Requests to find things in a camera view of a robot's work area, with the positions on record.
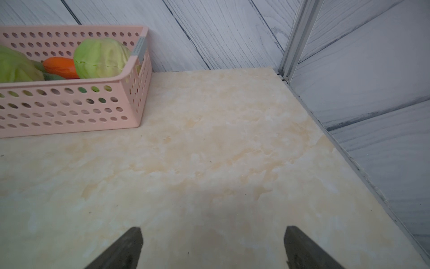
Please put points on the right green cabbage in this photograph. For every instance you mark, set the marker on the right green cabbage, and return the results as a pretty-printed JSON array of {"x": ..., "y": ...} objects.
[{"x": 100, "y": 58}]

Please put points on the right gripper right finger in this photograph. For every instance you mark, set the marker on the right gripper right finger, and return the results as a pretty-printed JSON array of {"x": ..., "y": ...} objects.
[{"x": 303, "y": 253}]

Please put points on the green cabbage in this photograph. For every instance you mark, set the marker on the green cabbage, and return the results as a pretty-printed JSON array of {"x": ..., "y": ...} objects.
[
  {"x": 16, "y": 67},
  {"x": 100, "y": 58}
]

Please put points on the left green cabbage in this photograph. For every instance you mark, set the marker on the left green cabbage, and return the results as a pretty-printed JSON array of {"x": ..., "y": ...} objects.
[{"x": 16, "y": 67}]

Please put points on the pink plastic basket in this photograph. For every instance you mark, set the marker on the pink plastic basket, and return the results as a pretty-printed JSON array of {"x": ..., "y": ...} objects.
[{"x": 79, "y": 105}]

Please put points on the orange carrot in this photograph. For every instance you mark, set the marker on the orange carrot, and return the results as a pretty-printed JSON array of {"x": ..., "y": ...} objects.
[{"x": 61, "y": 66}]

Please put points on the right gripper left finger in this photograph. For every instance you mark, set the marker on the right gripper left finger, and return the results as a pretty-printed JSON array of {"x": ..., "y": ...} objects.
[{"x": 124, "y": 253}]

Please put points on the right aluminium frame post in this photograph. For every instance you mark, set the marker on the right aluminium frame post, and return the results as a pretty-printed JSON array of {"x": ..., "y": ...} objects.
[{"x": 302, "y": 27}]

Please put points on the green cucumber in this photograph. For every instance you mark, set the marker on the green cucumber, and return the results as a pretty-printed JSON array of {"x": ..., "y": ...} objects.
[{"x": 47, "y": 76}]

